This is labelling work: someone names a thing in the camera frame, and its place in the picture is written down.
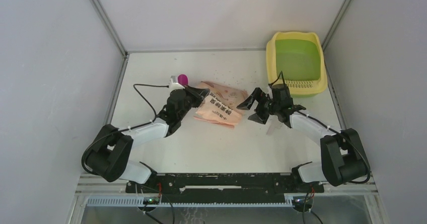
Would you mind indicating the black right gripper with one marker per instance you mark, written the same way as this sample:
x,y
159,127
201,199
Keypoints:
x,y
246,104

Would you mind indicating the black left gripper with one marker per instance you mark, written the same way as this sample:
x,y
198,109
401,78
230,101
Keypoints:
x,y
198,94

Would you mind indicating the pink cat litter bag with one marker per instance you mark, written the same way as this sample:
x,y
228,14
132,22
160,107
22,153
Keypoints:
x,y
220,105

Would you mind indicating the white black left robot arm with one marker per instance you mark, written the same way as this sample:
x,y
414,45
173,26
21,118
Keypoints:
x,y
108,155

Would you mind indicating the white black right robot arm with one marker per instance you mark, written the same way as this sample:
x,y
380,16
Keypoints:
x,y
343,158

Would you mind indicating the yellow green litter box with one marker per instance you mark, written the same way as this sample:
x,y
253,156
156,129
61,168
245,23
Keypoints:
x,y
297,59

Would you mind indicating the magenta plastic scoop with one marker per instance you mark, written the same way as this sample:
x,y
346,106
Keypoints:
x,y
183,79

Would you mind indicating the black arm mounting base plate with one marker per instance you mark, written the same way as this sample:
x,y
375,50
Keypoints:
x,y
230,188

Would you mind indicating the aluminium front frame rail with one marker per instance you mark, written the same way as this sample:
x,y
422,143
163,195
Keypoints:
x,y
99,191

